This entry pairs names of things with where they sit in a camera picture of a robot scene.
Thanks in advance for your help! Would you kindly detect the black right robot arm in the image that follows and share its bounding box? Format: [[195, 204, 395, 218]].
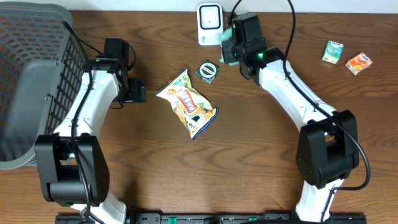
[[221, 37, 360, 223]]

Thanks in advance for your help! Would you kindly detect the orange tissue pack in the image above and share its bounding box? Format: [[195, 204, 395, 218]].
[[345, 52, 373, 75]]

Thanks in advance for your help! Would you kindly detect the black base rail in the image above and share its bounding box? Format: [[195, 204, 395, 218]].
[[55, 213, 368, 224]]

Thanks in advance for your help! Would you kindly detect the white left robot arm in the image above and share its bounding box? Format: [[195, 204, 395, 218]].
[[34, 58, 146, 223]]

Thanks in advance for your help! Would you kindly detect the white barcode scanner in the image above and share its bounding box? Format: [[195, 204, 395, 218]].
[[197, 3, 224, 46]]

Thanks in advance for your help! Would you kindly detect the green tissue pack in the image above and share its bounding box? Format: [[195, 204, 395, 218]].
[[322, 40, 344, 64]]

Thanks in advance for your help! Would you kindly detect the grey plastic mesh basket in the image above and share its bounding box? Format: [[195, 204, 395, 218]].
[[1, 1, 85, 170]]

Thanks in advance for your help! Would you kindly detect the teal snack pouch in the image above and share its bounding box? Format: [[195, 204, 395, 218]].
[[218, 28, 239, 66]]

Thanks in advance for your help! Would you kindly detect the yellow snack bag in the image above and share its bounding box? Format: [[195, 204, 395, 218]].
[[156, 68, 219, 140]]

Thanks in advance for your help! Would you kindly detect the round green label snack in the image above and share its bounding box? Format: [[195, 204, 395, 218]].
[[195, 60, 221, 84]]

